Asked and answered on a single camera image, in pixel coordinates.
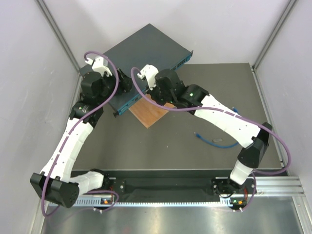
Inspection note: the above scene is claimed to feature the purple cable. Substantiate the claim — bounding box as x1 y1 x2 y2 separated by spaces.
131 67 292 213
41 51 120 217

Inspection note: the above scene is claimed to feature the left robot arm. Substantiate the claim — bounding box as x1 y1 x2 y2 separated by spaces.
30 68 132 208

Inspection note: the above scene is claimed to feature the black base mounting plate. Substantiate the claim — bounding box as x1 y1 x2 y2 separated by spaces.
55 169 288 203

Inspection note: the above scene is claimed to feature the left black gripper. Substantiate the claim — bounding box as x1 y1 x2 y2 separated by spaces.
97 67 134 104

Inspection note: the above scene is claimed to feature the grey table mat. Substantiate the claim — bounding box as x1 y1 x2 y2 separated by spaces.
74 63 267 170

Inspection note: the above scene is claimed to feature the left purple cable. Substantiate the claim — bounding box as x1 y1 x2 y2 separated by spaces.
41 51 120 217

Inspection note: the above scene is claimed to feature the perforated cable duct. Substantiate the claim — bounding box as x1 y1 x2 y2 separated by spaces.
48 196 234 208

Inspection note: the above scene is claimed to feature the wooden board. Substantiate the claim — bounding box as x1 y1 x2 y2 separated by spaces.
129 97 169 129

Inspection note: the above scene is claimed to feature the blue-grey network switch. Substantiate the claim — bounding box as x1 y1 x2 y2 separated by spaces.
78 23 194 118

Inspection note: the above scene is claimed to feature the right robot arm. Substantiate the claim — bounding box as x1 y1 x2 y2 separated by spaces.
138 65 272 193

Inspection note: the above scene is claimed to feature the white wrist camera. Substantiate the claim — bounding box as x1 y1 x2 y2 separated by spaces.
137 64 159 90
85 56 112 77

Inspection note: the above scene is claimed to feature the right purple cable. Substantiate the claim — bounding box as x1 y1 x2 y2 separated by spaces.
131 67 292 213

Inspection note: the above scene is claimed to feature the blue ethernet cable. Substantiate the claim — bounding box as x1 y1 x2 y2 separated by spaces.
193 106 241 149

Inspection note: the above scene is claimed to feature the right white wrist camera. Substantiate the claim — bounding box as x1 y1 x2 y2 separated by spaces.
137 64 159 90

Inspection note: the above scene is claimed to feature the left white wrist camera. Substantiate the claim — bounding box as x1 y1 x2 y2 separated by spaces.
85 56 112 77

